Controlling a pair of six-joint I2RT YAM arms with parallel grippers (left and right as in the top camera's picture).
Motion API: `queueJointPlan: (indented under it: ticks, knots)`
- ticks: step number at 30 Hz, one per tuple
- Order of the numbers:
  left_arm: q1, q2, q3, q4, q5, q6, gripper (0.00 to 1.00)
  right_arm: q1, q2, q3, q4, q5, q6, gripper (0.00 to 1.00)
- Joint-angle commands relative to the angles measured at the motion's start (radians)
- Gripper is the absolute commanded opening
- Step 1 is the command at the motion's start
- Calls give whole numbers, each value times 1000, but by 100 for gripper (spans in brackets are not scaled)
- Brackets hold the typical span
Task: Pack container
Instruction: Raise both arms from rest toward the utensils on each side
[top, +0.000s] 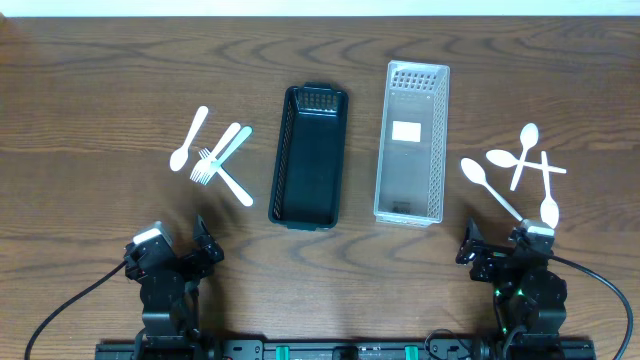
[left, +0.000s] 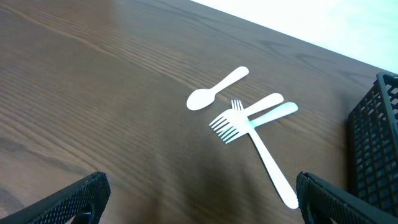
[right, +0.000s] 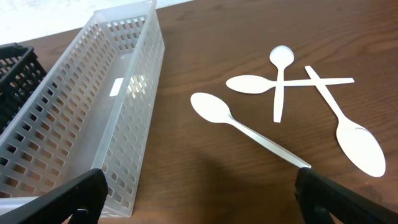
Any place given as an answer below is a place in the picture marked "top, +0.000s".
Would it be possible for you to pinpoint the white spoon clear basket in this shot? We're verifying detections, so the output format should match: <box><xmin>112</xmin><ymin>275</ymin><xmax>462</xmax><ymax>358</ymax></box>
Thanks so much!
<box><xmin>460</xmin><ymin>158</ymin><xmax>523</xmax><ymax>221</ymax></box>

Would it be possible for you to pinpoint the white spoon bowl down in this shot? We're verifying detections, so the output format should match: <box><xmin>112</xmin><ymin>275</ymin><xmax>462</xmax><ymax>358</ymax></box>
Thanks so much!
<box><xmin>540</xmin><ymin>151</ymin><xmax>559</xmax><ymax>229</ymax></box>

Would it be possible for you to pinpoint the white spoon horizontal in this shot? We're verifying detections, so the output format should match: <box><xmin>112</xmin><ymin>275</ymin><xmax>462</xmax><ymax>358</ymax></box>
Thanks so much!
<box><xmin>486</xmin><ymin>149</ymin><xmax>567</xmax><ymax>174</ymax></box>

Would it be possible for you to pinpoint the white spoon bowl up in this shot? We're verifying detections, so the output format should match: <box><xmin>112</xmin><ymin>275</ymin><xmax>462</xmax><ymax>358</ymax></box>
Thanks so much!
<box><xmin>510</xmin><ymin>123</ymin><xmax>539</xmax><ymax>191</ymax></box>

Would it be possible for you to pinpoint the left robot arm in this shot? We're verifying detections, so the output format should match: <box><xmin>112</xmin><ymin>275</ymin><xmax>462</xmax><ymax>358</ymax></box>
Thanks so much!
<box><xmin>124</xmin><ymin>215</ymin><xmax>224</xmax><ymax>359</ymax></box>

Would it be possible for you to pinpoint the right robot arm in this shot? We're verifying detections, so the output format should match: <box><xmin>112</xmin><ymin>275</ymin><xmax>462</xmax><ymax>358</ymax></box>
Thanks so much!
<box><xmin>456</xmin><ymin>219</ymin><xmax>567</xmax><ymax>359</ymax></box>

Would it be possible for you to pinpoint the white plastic fork upper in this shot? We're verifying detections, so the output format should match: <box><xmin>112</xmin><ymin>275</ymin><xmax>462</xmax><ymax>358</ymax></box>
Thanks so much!
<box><xmin>190</xmin><ymin>122</ymin><xmax>241</xmax><ymax>182</ymax></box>

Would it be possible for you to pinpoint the white plastic fork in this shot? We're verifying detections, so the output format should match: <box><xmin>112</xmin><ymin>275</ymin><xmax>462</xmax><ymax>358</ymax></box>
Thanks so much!
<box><xmin>190</xmin><ymin>122</ymin><xmax>241</xmax><ymax>182</ymax></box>
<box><xmin>217</xmin><ymin>167</ymin><xmax>254</xmax><ymax>207</ymax></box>

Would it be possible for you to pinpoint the white plastic fork lower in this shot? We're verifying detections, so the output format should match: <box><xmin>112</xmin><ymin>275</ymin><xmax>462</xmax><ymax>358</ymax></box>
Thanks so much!
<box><xmin>217</xmin><ymin>167</ymin><xmax>254</xmax><ymax>207</ymax></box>

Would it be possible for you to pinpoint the clear plastic basket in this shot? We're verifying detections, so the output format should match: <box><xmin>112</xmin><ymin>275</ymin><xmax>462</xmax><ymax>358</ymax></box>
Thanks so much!
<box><xmin>373</xmin><ymin>60</ymin><xmax>450</xmax><ymax>227</ymax></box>

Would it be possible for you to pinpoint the white plastic spoon left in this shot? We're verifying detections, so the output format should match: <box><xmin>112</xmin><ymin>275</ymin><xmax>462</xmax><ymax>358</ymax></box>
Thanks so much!
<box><xmin>169</xmin><ymin>106</ymin><xmax>209</xmax><ymax>172</ymax></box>

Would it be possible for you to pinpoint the mint green plastic fork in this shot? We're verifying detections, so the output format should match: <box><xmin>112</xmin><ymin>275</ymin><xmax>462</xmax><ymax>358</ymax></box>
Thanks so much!
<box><xmin>199</xmin><ymin>126</ymin><xmax>253</xmax><ymax>185</ymax></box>

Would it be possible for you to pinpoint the dark green plastic basket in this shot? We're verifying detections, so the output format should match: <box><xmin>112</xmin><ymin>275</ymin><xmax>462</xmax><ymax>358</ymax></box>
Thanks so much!
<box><xmin>268</xmin><ymin>82</ymin><xmax>349</xmax><ymax>231</ymax></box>

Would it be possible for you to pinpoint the white label in clear basket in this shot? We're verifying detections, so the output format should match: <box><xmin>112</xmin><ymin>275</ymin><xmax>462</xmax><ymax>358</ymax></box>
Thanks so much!
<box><xmin>392</xmin><ymin>121</ymin><xmax>422</xmax><ymax>143</ymax></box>

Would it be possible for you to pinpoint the right black cable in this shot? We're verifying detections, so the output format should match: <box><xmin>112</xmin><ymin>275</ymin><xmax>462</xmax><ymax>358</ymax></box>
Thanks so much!
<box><xmin>549</xmin><ymin>253</ymin><xmax>635</xmax><ymax>360</ymax></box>

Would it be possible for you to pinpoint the black cable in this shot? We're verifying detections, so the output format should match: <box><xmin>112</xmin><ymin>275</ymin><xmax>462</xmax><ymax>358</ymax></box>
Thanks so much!
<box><xmin>549</xmin><ymin>253</ymin><xmax>635</xmax><ymax>360</ymax></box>
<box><xmin>23</xmin><ymin>259</ymin><xmax>129</xmax><ymax>360</ymax></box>

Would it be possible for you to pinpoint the left black cable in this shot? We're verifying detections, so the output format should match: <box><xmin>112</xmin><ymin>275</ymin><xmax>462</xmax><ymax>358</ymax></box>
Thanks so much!
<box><xmin>23</xmin><ymin>259</ymin><xmax>129</xmax><ymax>360</ymax></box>

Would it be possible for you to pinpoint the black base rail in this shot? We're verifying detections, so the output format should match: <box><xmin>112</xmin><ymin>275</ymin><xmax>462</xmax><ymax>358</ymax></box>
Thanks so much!
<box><xmin>94</xmin><ymin>337</ymin><xmax>596</xmax><ymax>360</ymax></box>

